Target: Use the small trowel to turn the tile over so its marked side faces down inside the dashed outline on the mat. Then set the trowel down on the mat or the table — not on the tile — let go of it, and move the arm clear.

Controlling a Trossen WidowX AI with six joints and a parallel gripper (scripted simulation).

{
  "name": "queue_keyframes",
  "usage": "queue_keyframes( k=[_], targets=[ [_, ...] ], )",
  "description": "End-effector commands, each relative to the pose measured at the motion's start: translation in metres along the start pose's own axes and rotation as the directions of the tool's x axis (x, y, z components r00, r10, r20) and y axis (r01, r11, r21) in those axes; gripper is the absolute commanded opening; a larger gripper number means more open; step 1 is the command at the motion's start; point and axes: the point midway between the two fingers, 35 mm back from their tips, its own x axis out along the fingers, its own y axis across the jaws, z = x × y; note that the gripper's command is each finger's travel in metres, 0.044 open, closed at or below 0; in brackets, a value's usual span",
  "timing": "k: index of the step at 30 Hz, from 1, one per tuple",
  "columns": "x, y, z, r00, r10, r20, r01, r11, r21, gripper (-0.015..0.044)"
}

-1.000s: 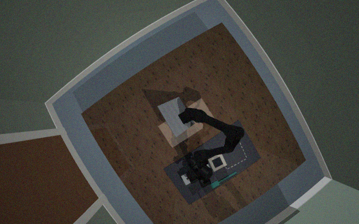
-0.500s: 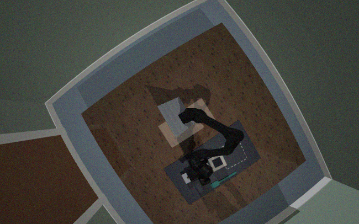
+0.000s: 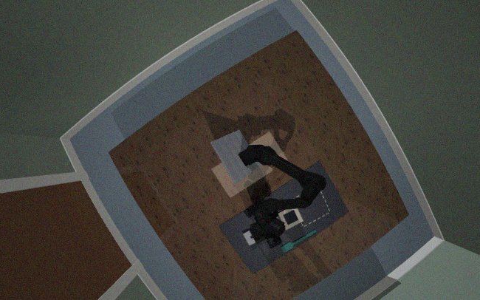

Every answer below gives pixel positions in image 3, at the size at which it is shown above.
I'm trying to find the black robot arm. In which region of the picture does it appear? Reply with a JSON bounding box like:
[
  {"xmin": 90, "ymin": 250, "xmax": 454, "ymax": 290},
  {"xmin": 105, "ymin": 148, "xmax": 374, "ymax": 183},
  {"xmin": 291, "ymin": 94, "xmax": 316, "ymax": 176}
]
[{"xmin": 239, "ymin": 145, "xmax": 326, "ymax": 240}]

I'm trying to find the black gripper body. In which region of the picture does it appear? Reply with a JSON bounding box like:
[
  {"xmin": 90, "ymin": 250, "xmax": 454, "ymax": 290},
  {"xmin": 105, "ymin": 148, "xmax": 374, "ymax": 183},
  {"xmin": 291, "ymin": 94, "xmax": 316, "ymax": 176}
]
[{"xmin": 260, "ymin": 226, "xmax": 282, "ymax": 248}]

